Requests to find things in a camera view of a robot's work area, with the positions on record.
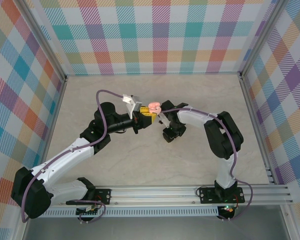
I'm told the pink round charging case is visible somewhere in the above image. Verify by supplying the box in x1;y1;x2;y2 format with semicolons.
148;100;163;115

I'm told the small controller board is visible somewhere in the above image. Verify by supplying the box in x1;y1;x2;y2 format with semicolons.
218;204;238;214
75;204;101;218

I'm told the grey metal panel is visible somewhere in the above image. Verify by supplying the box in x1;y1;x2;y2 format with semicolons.
22;216;291;240

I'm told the aluminium frame floor rail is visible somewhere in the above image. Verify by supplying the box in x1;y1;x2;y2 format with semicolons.
238;73;300;240
13;76;69;240

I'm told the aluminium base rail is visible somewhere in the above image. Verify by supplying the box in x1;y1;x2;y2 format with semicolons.
16;185;294;208

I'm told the short purple cable loop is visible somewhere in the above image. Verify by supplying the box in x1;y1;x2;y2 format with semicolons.
69;196;106;225

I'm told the perforated grey cable duct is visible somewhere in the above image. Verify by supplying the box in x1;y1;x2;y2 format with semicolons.
29;206;220;218

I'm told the aluminium frame post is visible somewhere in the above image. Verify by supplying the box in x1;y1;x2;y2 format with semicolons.
21;0;68;83
238;0;292;81

